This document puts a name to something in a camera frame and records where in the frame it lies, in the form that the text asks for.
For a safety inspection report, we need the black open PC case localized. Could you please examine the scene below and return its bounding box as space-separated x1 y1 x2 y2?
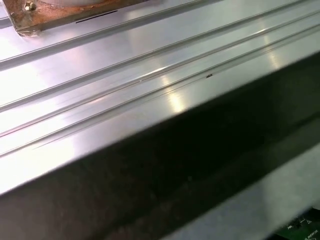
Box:
0 48 320 240

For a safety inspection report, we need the green motherboard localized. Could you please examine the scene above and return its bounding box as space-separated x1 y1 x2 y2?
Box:
273 206 320 240

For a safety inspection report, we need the brown square base plate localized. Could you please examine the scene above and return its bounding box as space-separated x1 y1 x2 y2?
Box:
8 0 119 38

